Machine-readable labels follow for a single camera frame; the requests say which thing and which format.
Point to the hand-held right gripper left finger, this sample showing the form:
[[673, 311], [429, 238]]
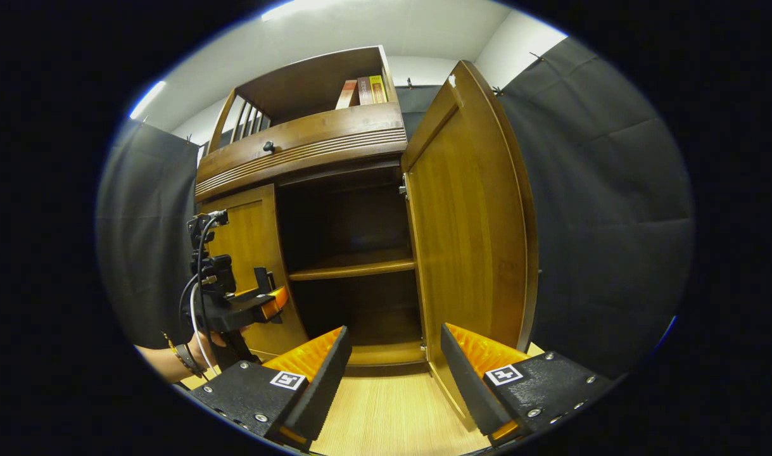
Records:
[[322, 386]]

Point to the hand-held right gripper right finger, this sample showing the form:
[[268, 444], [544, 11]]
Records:
[[471, 389]]

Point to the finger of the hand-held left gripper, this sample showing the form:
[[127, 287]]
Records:
[[265, 305]]

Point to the wooden cabinet door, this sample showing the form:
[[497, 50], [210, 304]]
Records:
[[468, 221], [253, 234]]

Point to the wooden double-door shoe cabinet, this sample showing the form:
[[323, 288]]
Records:
[[310, 136]]

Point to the wooden inner shelf board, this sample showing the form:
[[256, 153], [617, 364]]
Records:
[[354, 266]]

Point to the black round drawer knob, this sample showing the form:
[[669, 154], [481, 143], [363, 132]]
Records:
[[268, 146]]

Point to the long ceiling light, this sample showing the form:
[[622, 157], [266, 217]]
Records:
[[148, 99]]

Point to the black backdrop cloth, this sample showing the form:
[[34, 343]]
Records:
[[613, 221]]

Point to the maroon book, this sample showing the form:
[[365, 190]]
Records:
[[365, 90]]

